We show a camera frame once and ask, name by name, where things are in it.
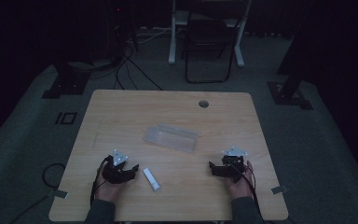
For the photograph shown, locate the white floor cable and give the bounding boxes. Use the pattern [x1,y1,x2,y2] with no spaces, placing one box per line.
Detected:
[127,27,172,45]

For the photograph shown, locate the person's right hand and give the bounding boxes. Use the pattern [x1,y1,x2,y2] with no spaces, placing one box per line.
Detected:
[225,161,255,200]

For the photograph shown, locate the black metal stand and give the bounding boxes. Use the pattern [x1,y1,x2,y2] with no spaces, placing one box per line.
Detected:
[267,0,314,111]
[41,60,91,100]

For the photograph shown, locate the white desk frame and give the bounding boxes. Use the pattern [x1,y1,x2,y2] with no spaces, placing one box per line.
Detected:
[168,0,253,68]

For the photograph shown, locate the black folding chair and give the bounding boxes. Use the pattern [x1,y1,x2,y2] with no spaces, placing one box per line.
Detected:
[184,0,235,85]

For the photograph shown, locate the clear plastic box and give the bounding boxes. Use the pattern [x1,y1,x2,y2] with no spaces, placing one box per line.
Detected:
[143,122,200,155]

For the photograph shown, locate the white tube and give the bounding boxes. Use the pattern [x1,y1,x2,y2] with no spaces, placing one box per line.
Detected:
[142,167,162,193]

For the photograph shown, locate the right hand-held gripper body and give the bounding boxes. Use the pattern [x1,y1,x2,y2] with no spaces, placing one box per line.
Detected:
[219,146,249,184]

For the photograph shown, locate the black floor cable loop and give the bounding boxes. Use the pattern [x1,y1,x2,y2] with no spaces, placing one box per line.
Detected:
[8,162,67,224]

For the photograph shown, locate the left hand-held gripper cable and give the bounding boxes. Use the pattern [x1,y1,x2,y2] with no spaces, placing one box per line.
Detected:
[89,156,112,207]

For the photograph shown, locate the black floor cables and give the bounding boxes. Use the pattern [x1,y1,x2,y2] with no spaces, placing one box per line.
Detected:
[113,43,164,91]

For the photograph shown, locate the right hand-held gripper cable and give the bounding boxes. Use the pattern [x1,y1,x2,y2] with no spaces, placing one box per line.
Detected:
[229,162,265,220]

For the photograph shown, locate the person's left hand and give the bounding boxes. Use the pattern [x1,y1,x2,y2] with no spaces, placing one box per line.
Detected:
[94,166,123,203]

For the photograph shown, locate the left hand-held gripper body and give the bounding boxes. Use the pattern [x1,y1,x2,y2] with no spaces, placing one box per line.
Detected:
[102,148,131,185]

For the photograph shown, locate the hand-held gripper cable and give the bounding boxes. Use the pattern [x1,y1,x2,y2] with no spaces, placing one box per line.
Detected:
[89,156,112,207]
[229,162,265,220]

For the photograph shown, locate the grey tape piece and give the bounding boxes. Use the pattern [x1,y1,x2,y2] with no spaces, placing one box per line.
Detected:
[47,189,69,200]
[270,185,289,195]

